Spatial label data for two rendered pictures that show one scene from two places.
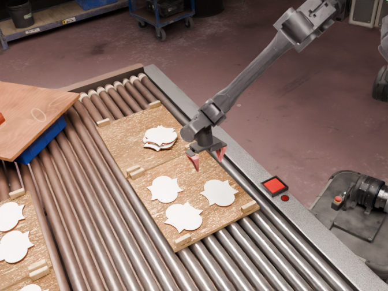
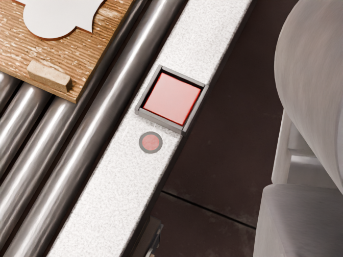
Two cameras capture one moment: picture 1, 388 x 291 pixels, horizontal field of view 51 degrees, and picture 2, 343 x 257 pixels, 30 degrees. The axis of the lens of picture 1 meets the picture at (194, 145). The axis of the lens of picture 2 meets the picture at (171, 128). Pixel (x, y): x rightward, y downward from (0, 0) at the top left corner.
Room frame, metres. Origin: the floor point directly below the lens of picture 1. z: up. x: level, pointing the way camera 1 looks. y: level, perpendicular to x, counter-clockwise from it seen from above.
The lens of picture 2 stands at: (0.83, -0.56, 1.70)
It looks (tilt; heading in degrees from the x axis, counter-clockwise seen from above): 67 degrees down; 46
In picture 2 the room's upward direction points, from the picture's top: 4 degrees clockwise
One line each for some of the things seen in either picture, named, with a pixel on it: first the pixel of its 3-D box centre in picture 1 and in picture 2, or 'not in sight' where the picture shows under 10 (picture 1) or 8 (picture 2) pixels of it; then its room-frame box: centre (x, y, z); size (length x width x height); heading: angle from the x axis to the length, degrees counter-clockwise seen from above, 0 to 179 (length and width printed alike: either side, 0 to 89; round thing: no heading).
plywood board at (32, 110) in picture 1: (6, 116); not in sight; (1.61, 0.86, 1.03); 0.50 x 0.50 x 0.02; 65
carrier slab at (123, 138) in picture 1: (145, 137); not in sight; (1.46, 0.21, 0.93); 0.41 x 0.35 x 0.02; 24
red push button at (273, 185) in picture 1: (274, 186); (172, 100); (1.08, -0.29, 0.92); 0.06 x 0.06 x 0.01; 25
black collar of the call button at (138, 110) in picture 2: (274, 186); (172, 99); (1.08, -0.29, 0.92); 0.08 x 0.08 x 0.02; 25
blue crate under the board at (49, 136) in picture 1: (19, 130); not in sight; (1.57, 0.81, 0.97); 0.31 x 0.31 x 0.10; 65
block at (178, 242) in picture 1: (182, 240); not in sight; (0.85, 0.07, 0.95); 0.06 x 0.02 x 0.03; 115
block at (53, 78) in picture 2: (248, 206); (49, 77); (0.97, -0.17, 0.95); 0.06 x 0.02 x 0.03; 115
